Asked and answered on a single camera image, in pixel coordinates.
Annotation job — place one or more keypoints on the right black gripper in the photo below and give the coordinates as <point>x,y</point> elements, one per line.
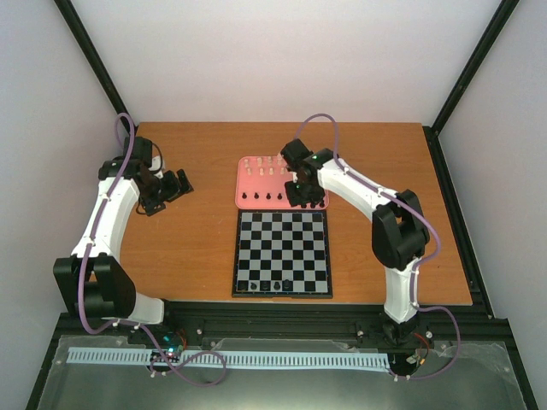
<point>295,200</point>

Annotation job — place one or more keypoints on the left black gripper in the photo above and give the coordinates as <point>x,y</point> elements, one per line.
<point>175,190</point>

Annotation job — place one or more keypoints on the black queen chess piece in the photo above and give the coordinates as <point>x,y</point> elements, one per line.
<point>287,285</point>

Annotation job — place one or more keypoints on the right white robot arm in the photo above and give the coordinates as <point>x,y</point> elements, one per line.
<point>399,234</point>

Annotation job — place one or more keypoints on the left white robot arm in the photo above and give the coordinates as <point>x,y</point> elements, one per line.
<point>91,280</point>

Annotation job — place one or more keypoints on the left controller circuit board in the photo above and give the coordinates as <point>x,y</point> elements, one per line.
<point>176,344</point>

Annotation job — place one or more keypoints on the pink plastic tray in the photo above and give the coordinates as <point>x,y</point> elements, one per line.
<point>273,182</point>

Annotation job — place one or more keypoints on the black white chessboard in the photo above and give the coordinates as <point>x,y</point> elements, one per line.
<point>274,245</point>

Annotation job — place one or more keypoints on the clear acrylic cover sheet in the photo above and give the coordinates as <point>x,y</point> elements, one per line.
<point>480,377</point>

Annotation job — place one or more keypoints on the left black corner post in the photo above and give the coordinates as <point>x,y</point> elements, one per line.
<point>86,45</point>

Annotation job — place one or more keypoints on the black corner post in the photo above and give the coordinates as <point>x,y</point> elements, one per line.
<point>86,45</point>
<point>489,36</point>

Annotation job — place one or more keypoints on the black aluminium frame base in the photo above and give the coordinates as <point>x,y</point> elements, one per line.
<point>405,152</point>

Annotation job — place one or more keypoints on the light blue slotted cable duct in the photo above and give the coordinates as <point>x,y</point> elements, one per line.
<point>237,360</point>

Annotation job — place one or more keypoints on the right black corner post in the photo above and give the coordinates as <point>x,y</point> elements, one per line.
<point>489,36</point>

